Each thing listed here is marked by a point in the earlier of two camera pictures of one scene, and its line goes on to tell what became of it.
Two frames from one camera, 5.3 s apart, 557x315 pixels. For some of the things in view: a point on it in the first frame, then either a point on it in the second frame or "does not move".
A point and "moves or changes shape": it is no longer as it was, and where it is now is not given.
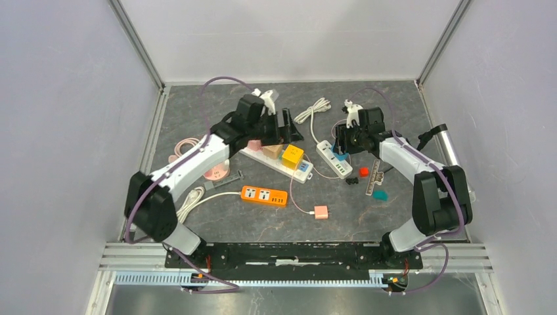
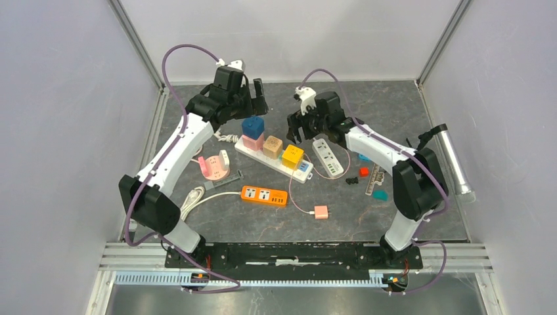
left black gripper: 287,134 -> 257,105
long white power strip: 301,174 does not move
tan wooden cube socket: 271,151 does not move
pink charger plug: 320,212 does not move
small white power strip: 324,149 moves or changes shape
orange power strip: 264,196 does not move
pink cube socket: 255,145 does not move
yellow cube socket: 292,157 does not move
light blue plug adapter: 340,156 -> 364,157
